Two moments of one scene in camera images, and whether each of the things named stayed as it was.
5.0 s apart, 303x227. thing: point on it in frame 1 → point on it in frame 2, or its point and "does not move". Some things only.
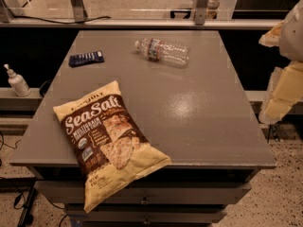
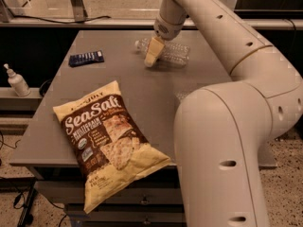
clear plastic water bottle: (163, 51) does not move
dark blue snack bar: (89, 58) does not move
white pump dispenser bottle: (18, 82) does not move
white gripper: (293, 38) → (168, 28)
